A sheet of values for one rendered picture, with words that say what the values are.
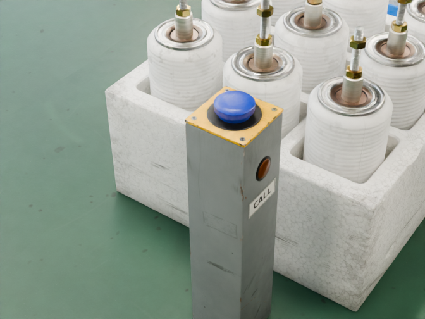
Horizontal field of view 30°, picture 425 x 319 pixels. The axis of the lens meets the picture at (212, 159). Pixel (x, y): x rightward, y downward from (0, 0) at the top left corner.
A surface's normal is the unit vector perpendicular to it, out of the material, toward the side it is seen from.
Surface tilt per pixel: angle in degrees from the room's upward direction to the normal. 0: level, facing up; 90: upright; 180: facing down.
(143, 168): 90
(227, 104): 0
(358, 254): 90
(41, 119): 0
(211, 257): 90
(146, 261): 0
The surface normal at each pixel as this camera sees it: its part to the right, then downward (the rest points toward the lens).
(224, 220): -0.58, 0.53
